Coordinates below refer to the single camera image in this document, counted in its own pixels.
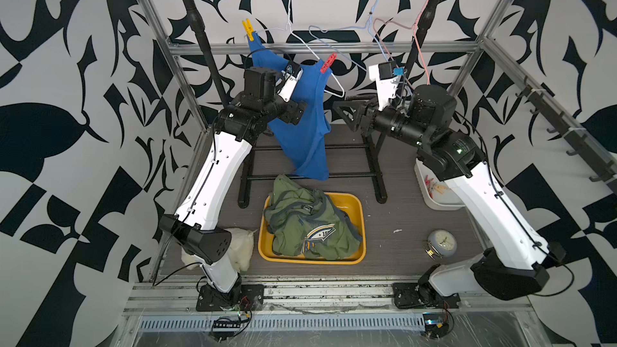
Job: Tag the electronics board with wires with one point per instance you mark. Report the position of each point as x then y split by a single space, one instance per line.
225 328
437 325

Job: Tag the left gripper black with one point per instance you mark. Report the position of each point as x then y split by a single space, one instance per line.
292 113

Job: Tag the red clothespin on blue top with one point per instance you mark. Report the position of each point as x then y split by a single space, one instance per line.
328 63

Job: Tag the white wire hanger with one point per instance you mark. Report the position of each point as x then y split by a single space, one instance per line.
289 28

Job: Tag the black clothes rack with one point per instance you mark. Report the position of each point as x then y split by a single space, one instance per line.
197 25

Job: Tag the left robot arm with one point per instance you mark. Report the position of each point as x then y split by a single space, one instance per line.
267 96

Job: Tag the blue wire hanger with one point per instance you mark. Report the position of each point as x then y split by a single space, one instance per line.
368 28

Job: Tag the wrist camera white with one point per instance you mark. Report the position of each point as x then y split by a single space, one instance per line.
291 76
387 76

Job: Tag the right electronics board with wires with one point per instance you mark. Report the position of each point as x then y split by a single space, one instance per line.
437 325

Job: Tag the white plastic bin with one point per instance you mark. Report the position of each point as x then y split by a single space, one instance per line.
435 201

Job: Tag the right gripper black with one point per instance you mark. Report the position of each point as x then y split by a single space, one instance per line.
369 115

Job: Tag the dark green printed tank top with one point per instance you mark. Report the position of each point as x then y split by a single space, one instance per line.
306 222

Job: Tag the black wall hook rail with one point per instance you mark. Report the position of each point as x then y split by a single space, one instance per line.
580 139

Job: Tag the white plush dog toy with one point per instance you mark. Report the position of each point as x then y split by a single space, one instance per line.
241 248

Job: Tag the blue tank top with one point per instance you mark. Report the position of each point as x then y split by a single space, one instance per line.
304 143

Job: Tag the beige wooden clothespin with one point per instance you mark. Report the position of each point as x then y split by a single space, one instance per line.
439 188

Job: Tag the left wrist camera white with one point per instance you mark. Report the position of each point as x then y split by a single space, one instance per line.
291 76

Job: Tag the yellow clothespin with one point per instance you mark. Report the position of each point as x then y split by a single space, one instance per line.
250 32

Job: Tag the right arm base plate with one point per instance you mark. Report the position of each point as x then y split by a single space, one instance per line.
420 296

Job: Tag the left electronics board with wires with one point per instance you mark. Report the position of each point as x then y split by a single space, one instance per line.
225 328

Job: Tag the yellow plastic tray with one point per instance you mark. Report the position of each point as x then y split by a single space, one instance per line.
350 204

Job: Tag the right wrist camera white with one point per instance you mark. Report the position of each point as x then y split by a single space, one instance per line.
387 76

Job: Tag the small round alarm clock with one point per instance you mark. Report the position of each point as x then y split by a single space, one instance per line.
441 244

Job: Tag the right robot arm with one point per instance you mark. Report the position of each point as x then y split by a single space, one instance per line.
517 262

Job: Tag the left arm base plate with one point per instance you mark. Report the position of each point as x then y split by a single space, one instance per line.
242 296

